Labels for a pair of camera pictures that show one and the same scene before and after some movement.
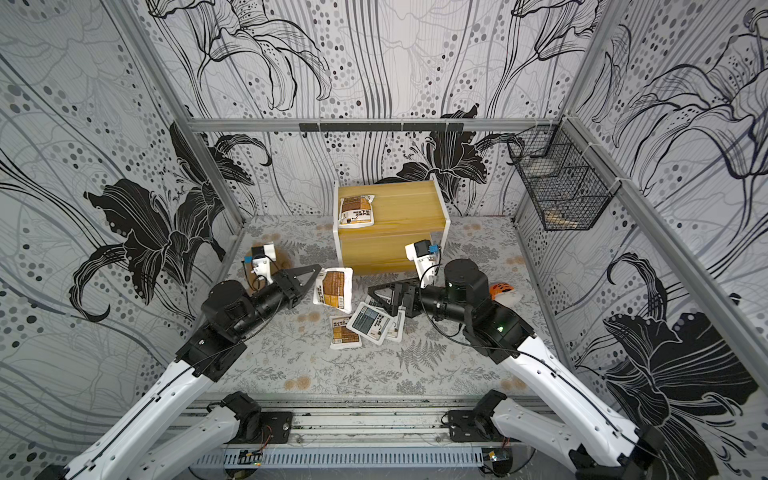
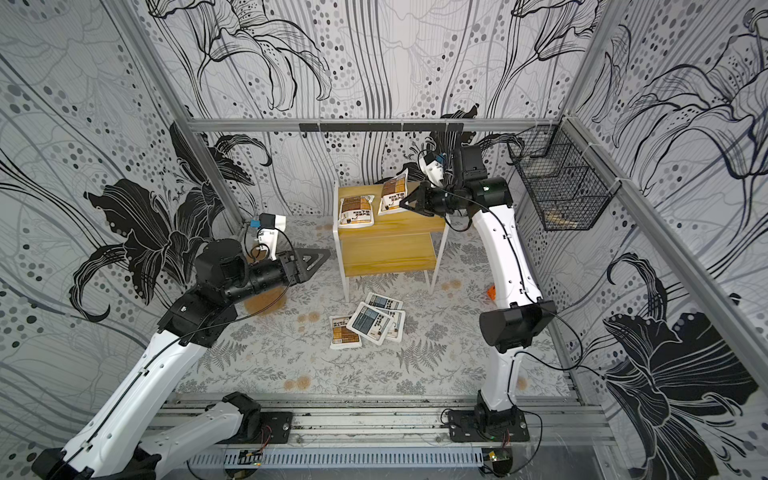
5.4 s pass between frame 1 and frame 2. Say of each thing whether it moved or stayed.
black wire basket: stayed
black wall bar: stayed
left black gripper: moved
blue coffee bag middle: stayed
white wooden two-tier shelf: stayed
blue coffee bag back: stayed
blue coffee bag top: stayed
